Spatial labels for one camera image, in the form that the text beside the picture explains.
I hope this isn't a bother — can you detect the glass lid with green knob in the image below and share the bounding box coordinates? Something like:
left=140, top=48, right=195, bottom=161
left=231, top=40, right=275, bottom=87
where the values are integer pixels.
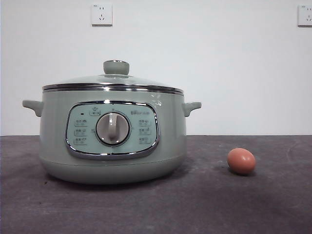
left=41, top=59, right=184, bottom=95

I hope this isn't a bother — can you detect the brown egg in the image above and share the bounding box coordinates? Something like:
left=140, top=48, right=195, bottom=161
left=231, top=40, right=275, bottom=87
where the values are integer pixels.
left=227, top=148, right=256, bottom=176

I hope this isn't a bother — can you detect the sage green electric cooking pot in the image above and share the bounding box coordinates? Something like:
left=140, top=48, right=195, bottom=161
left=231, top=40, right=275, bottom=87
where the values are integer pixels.
left=22, top=85, right=202, bottom=184

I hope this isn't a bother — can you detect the white wall socket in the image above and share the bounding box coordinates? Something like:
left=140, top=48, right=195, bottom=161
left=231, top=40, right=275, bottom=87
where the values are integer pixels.
left=91, top=3, right=114, bottom=27
left=297, top=4, right=312, bottom=27

